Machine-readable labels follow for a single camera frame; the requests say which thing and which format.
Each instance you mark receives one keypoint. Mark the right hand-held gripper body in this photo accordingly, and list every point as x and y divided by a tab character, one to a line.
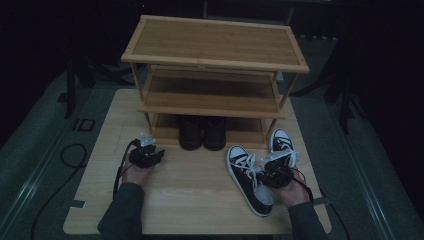
278	176

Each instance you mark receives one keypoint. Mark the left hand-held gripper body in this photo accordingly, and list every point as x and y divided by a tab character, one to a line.
143	158

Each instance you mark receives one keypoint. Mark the black white canvas sneaker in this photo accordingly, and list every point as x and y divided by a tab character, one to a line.
281	136
246	188

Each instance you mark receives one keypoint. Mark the black leather shoe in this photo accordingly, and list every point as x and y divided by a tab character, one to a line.
215	136
190	136

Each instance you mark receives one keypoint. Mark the wooden three-tier shoe rack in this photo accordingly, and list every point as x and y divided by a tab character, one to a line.
213	43

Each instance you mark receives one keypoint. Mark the person's left hand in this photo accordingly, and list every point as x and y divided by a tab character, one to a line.
135	176

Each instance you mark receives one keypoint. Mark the person's right hand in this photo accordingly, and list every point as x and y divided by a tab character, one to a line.
295	195

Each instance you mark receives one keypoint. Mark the black stand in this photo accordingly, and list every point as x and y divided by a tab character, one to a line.
345	106
70	93

